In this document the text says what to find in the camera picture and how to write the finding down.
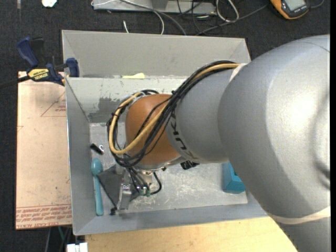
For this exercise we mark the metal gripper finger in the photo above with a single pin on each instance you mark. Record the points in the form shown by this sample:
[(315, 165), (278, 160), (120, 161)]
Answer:
[(125, 197)]

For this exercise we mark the dark grey cloth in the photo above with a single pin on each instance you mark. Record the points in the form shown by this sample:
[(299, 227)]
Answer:
[(111, 180)]

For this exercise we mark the brown cardboard board red print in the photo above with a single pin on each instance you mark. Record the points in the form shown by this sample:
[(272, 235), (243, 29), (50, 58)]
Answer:
[(42, 146)]

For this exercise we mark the small black clip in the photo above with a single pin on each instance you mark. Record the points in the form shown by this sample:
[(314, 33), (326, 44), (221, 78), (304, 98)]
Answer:
[(95, 147)]

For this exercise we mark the teal plastic spoon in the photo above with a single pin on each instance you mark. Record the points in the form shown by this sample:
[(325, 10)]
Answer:
[(97, 182)]

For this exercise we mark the grey metal bin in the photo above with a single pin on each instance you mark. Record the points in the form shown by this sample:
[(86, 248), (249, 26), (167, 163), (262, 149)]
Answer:
[(157, 54)]

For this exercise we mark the blue box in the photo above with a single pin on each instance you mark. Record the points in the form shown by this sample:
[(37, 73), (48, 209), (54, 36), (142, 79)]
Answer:
[(231, 184)]

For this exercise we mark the pale yellow sponge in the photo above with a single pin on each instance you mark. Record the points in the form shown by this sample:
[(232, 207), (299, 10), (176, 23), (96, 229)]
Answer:
[(134, 75)]

